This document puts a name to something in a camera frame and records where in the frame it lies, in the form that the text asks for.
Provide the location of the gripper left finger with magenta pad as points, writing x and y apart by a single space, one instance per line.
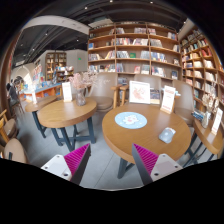
70 167

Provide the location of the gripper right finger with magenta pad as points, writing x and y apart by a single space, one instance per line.
151 166

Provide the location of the round light blue mouse pad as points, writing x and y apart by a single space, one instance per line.
130 120

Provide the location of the round wooden table front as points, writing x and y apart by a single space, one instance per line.
120 139

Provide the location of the round wooden table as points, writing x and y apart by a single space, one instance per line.
62 117
120 139

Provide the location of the round wooden table left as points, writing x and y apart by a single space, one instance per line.
62 117

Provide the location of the wooden chair left edge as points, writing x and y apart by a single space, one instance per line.
13 149

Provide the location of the white menu sign stand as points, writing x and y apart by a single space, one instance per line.
168 99

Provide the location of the beige upholstered chair right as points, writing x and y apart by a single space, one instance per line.
184 105

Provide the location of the beige upholstered chair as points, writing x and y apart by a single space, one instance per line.
184 105
105 91
154 81

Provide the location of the small wooden table far left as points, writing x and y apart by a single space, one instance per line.
34 108

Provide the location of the white picture sign stand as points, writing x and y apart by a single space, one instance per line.
139 92

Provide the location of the orange display counter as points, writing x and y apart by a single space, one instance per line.
52 90

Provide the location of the white card sign left table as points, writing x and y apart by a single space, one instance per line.
67 93

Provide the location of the white card sign table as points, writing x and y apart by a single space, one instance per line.
217 121
67 93

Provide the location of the beige upholstered chair left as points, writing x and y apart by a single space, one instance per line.
105 91

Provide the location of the beige upholstered chair centre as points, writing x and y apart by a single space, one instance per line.
154 81

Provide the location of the white card sign right table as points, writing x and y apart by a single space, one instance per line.
217 121

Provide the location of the glass vase with pink flowers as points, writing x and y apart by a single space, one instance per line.
80 82

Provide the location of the glass vase with dried flowers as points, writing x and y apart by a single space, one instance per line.
211 102

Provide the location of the person in dark clothes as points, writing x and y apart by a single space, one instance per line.
13 95

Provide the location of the distant wooden bookshelf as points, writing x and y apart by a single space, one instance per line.
57 69

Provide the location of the tall wooden bookshelf centre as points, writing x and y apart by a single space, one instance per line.
130 48

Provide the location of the wooden bookshelf right wall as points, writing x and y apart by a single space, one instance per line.
202 68

